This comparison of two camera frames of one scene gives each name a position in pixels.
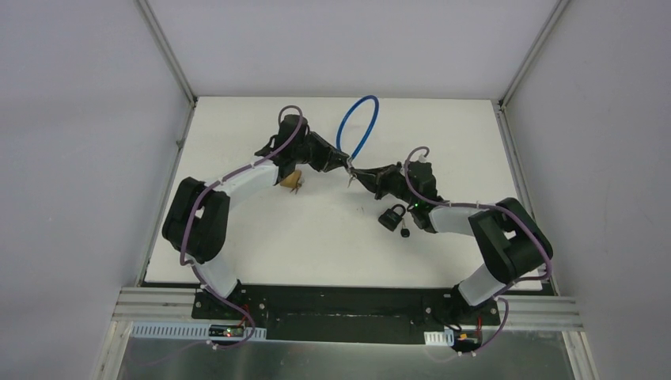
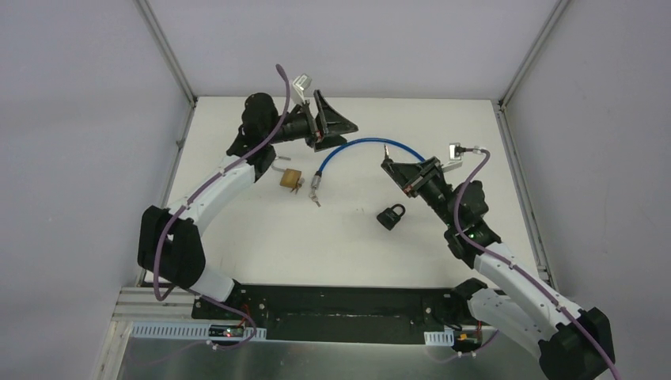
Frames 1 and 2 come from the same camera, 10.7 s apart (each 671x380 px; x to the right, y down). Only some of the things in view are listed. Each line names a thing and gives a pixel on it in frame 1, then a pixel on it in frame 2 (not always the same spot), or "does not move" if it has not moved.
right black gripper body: [381, 179] to [421, 176]
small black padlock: [390, 218] does not move
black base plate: [351, 313] does not move
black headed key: [404, 232] to [387, 156]
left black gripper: [319, 154] to [316, 125]
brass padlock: [292, 180] does not move
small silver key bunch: [298, 185] does not move
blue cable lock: [345, 115] to [317, 177]
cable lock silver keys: [351, 177] to [312, 195]
